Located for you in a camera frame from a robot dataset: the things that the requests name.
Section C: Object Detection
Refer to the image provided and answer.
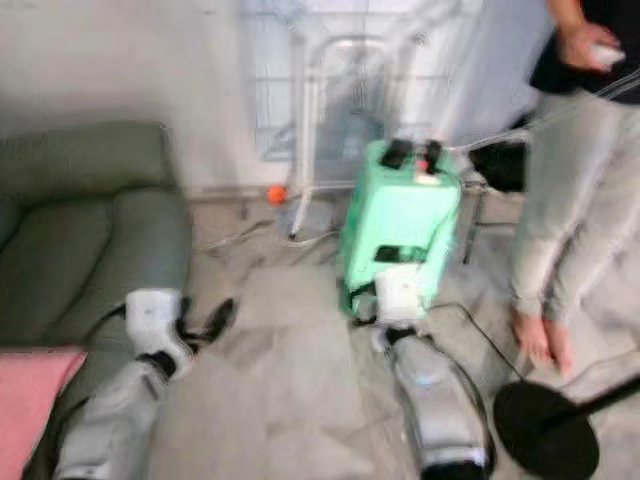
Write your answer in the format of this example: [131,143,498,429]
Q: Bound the person's right hand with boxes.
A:
[558,20,626,73]

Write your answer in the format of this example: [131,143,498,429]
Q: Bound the mint green plastic stool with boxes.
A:
[337,138,464,321]

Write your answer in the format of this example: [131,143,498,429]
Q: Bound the thin white tether cable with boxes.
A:
[450,75,640,153]

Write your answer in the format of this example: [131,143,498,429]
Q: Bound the small black device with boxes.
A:
[382,139,417,170]
[422,140,447,173]

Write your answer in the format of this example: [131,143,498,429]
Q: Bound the person's legs grey trousers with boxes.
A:
[508,88,640,323]

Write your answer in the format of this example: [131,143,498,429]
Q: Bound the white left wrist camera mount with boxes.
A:
[124,287,184,353]

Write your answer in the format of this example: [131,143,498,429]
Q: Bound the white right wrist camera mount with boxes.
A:
[374,264,425,328]

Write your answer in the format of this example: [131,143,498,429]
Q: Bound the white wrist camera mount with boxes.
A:
[124,287,184,353]
[374,264,425,328]

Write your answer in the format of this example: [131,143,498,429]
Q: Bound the person's bare foot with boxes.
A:
[545,318,576,379]
[512,308,553,366]

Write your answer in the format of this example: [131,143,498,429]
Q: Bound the black stool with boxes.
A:
[465,128,533,266]

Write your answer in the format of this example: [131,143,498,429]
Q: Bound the white metal drying rack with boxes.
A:
[240,0,551,243]

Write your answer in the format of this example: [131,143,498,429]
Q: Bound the white floor cable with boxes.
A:
[198,222,276,253]

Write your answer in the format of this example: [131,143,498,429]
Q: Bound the black round stand base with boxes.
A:
[492,372,640,480]

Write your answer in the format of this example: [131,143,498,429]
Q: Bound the person's bare left foot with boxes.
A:
[545,318,576,379]

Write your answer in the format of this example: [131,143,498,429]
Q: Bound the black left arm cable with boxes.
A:
[72,303,131,480]

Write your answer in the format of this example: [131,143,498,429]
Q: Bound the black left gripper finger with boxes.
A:
[206,297,238,339]

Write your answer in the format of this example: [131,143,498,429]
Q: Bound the person's bare right foot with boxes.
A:
[512,308,553,366]

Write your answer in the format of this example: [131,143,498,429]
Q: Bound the white handheld device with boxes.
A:
[592,43,629,69]

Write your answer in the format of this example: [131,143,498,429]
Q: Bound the person's torso black shirt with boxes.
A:
[528,0,640,97]

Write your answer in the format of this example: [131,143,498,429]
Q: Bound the dark green leather sofa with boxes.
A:
[0,122,194,480]

